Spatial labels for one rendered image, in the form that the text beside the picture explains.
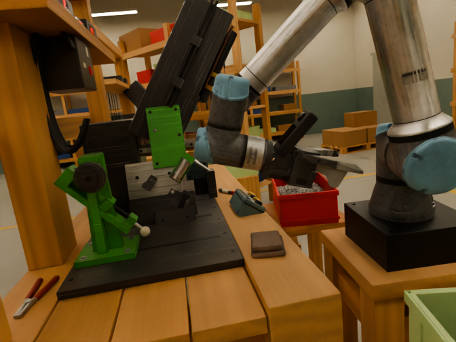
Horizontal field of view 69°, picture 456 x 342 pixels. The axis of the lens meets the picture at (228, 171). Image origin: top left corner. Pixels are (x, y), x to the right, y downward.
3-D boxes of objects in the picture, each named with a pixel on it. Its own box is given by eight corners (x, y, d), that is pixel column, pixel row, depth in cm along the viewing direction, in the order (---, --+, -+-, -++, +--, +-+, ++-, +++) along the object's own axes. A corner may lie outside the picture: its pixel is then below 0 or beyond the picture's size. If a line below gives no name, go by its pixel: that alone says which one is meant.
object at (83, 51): (98, 90, 115) (89, 45, 112) (86, 87, 99) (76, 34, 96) (60, 94, 113) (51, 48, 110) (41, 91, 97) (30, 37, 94)
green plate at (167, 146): (187, 166, 121) (179, 110, 123) (187, 164, 113) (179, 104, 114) (155, 170, 120) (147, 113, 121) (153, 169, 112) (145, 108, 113)
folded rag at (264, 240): (251, 241, 87) (250, 231, 86) (281, 239, 86) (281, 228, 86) (251, 259, 77) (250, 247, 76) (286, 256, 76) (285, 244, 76)
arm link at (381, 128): (417, 165, 87) (419, 114, 84) (442, 180, 75) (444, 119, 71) (369, 169, 89) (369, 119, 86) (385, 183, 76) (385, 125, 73)
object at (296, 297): (224, 186, 209) (221, 163, 206) (345, 363, 64) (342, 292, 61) (202, 189, 207) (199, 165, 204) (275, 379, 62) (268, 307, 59)
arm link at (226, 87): (220, 72, 77) (212, 120, 80) (211, 71, 66) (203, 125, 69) (254, 79, 76) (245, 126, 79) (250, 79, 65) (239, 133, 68)
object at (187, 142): (223, 141, 144) (222, 134, 144) (230, 144, 129) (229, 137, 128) (131, 153, 139) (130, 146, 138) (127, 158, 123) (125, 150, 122)
